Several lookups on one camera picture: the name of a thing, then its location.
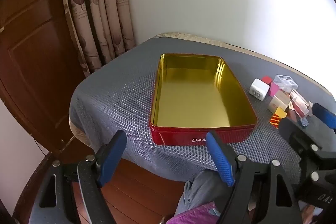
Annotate clear plastic box white label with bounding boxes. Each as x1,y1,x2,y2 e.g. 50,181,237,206
273,74,299,90

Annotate beige box pink side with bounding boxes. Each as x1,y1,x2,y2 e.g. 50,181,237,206
268,90,292,112

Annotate brown wooden door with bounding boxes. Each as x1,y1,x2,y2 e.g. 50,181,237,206
0,0,90,159

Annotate red tin box gold interior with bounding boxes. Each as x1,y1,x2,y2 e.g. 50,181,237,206
149,53,258,146

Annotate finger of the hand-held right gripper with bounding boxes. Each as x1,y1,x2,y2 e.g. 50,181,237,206
312,103,336,131
280,117,336,180

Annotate person's leg grey pants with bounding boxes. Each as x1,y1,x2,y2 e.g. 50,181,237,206
175,169,233,216

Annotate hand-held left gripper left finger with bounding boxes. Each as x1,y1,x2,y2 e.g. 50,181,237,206
28,130,127,224

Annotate small red patterned tin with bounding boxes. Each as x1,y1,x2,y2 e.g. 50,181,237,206
269,114,282,129

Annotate purple clothing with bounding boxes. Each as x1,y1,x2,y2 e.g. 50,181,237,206
165,202,221,224

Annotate clear case pink contents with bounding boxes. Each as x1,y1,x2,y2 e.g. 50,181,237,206
290,89,310,117

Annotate pink block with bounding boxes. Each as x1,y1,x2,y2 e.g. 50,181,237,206
269,82,280,97

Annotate grey mesh table mat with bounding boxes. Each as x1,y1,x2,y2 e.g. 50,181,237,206
69,36,335,182

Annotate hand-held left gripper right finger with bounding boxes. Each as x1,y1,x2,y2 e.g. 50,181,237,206
206,131,300,224

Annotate beige patterned curtain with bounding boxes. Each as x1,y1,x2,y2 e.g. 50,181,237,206
60,0,137,77

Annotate white charger cube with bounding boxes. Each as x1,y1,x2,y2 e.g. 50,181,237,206
250,78,271,100

